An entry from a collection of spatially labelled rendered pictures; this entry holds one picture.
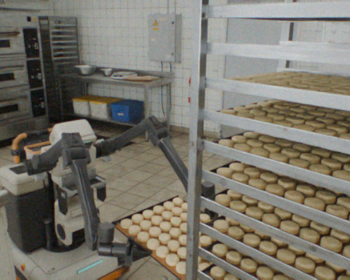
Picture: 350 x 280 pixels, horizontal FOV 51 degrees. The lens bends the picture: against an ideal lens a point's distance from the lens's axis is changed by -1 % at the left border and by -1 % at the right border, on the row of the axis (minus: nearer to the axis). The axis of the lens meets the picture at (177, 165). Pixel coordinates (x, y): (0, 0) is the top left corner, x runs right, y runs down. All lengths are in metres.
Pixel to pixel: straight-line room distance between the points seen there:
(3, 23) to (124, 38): 1.96
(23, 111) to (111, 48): 1.94
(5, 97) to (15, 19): 1.09
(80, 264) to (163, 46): 4.18
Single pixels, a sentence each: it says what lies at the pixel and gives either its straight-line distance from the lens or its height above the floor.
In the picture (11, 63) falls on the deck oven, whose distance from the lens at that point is 5.77.
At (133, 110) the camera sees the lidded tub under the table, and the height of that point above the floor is 0.39.
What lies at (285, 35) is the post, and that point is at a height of 1.63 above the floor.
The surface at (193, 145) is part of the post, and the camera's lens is 1.06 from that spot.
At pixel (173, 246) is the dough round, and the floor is 0.83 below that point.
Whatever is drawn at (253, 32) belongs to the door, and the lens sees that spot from 5.55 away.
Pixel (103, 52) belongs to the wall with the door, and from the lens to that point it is 6.91.
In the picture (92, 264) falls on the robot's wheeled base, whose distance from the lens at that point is 2.43.
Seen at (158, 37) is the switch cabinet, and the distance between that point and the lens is 5.97.
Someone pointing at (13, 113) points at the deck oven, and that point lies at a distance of 5.79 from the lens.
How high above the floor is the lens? 1.64
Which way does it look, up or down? 20 degrees down
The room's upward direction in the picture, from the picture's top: 1 degrees clockwise
